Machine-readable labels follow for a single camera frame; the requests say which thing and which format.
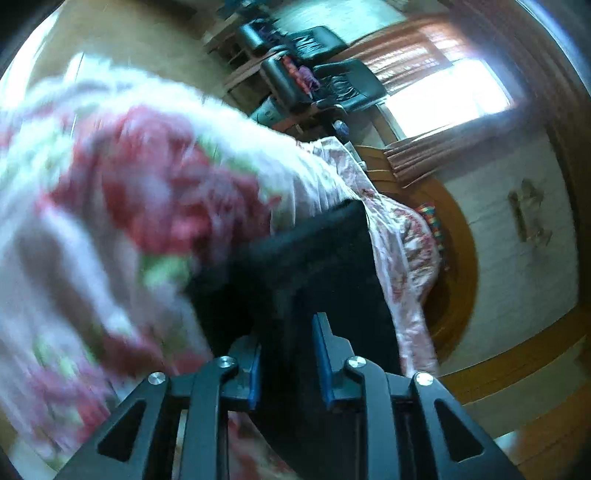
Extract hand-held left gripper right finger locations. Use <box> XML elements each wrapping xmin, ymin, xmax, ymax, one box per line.
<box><xmin>313</xmin><ymin>312</ymin><xmax>523</xmax><ymax>480</ymax></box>

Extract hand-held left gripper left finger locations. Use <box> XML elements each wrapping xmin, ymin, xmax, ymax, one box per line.
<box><xmin>55</xmin><ymin>335</ymin><xmax>262</xmax><ymax>480</ymax></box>

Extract black pants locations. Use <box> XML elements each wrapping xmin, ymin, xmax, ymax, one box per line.
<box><xmin>187</xmin><ymin>199</ymin><xmax>404</xmax><ymax>480</ymax></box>

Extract pink floral quilt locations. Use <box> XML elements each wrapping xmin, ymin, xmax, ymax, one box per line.
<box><xmin>295</xmin><ymin>136</ymin><xmax>441</xmax><ymax>377</ymax></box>

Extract wooden headboard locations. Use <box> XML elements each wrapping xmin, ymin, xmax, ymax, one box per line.
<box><xmin>355</xmin><ymin>145</ymin><xmax>479</xmax><ymax>365</ymax></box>

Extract multicoloured striped cloth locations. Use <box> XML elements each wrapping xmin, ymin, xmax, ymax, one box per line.
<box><xmin>416</xmin><ymin>203</ymin><xmax>447</xmax><ymax>253</ymax></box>

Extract rose print blanket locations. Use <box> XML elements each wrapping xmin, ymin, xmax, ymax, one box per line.
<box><xmin>0</xmin><ymin>53</ymin><xmax>365</xmax><ymax>480</ymax></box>

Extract black leather chair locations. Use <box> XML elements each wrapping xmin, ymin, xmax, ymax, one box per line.
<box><xmin>261</xmin><ymin>58</ymin><xmax>387</xmax><ymax>115</ymax></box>
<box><xmin>238</xmin><ymin>21</ymin><xmax>348</xmax><ymax>62</ymax></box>

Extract window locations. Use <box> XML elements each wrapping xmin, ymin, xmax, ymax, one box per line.
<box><xmin>382</xmin><ymin>60</ymin><xmax>514</xmax><ymax>140</ymax></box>

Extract pink curtain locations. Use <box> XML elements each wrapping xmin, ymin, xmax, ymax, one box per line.
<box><xmin>342</xmin><ymin>18</ymin><xmax>525</xmax><ymax>186</ymax></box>

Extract wall ornament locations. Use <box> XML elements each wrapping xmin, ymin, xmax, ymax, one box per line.
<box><xmin>507</xmin><ymin>179</ymin><xmax>553</xmax><ymax>246</ymax></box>

